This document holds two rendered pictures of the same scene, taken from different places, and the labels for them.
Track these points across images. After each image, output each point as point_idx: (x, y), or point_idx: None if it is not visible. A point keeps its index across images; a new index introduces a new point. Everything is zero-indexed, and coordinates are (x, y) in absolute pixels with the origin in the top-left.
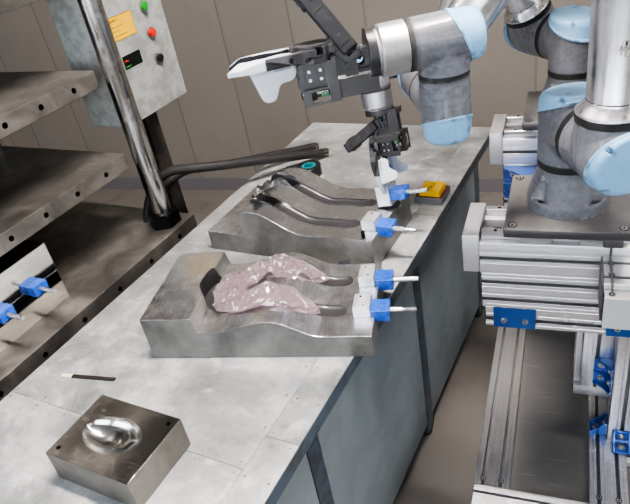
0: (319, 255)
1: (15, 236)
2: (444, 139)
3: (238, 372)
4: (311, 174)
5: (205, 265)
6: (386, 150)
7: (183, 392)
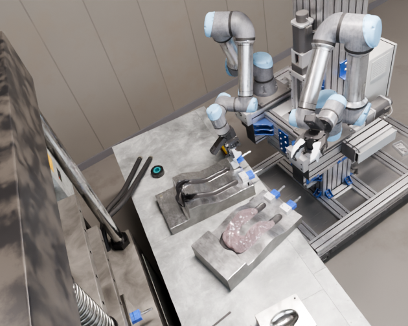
0: (230, 203)
1: (120, 301)
2: (338, 138)
3: (270, 266)
4: (186, 173)
5: (212, 240)
6: (232, 145)
7: (263, 290)
